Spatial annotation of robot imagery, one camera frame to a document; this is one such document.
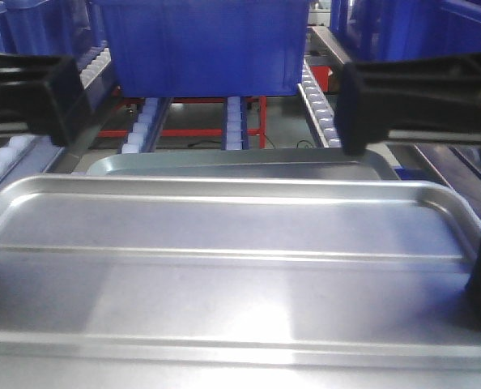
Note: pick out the middle white roller track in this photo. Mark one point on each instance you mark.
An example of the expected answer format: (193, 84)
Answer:
(234, 130)

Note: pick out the left white roller track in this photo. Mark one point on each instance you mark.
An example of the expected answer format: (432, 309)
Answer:
(148, 127)

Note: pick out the blue bin left shelf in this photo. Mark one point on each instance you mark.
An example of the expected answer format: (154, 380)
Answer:
(50, 28)

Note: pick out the blue bin shelf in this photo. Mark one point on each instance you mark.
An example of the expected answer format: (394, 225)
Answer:
(383, 31)
(50, 28)
(206, 48)

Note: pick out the white roller track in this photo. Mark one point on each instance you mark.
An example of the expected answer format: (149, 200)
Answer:
(234, 130)
(318, 112)
(148, 127)

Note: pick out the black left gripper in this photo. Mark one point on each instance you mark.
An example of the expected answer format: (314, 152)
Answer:
(46, 94)

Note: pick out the blue bin centre shelf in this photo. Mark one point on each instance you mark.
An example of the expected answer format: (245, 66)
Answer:
(206, 48)

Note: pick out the red metal floor frame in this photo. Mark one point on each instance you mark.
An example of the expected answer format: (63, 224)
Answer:
(114, 138)

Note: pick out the far left roller track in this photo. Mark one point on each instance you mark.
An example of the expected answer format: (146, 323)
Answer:
(96, 74)

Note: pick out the blue bin right shelf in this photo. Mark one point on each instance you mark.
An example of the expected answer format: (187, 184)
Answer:
(383, 31)

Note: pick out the silver ribbed metal tray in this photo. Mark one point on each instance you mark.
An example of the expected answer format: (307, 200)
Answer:
(171, 282)

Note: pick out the right steel divider rail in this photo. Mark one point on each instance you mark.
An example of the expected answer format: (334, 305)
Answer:
(455, 167)

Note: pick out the right white roller track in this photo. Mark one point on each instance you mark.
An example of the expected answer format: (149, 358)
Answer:
(318, 112)

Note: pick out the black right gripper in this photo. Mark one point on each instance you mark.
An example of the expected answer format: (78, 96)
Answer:
(434, 100)

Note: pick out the large grey plastic tray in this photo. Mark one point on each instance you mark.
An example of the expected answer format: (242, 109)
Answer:
(304, 163)

